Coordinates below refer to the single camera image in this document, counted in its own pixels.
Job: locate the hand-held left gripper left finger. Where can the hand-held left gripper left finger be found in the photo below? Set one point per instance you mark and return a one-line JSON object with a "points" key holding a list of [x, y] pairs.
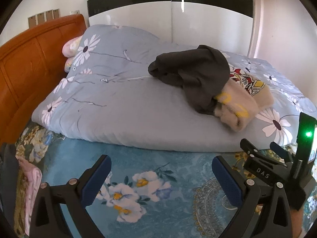
{"points": [[96, 179]]}

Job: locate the orange wooden headboard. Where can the orange wooden headboard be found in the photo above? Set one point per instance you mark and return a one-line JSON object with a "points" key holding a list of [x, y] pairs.
{"points": [[29, 62]]}

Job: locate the grey-blue daisy print duvet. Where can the grey-blue daisy print duvet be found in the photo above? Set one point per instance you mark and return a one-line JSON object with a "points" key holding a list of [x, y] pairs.
{"points": [[118, 104]]}

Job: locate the dark navy garment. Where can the dark navy garment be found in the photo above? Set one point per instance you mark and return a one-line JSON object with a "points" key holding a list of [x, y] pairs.
{"points": [[8, 178]]}

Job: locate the teal floral bed sheet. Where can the teal floral bed sheet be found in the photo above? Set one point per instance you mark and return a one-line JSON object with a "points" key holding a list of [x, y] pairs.
{"points": [[153, 161]]}

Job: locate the beige fuzzy sweater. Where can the beige fuzzy sweater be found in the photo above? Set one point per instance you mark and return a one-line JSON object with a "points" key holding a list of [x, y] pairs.
{"points": [[231, 115]]}

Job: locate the person's right forearm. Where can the person's right forearm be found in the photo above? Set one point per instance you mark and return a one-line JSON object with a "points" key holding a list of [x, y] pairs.
{"points": [[296, 224]]}

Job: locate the pink garment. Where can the pink garment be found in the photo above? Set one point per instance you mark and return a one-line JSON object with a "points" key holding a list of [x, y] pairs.
{"points": [[29, 188]]}

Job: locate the white wardrobe with black stripe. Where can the white wardrobe with black stripe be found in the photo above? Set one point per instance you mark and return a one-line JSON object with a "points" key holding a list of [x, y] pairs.
{"points": [[138, 12]]}

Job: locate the white wall socket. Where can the white wall socket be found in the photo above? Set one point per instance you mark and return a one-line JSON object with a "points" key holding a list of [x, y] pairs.
{"points": [[74, 12]]}

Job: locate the pink floral pillow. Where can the pink floral pillow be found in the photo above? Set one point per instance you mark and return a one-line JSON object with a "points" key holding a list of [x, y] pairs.
{"points": [[70, 45], [68, 64]]}

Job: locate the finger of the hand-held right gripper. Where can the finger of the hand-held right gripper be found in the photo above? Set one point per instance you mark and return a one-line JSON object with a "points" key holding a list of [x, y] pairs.
{"points": [[279, 150], [250, 148]]}

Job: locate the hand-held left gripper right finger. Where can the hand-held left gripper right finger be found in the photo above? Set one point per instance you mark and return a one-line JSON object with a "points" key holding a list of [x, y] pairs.
{"points": [[227, 182]]}

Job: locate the dark grey garment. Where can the dark grey garment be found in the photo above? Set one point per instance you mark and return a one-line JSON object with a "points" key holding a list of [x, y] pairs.
{"points": [[193, 69]]}

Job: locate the pink cabinet panel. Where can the pink cabinet panel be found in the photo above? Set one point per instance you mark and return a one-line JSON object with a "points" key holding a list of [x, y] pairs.
{"points": [[268, 17]]}

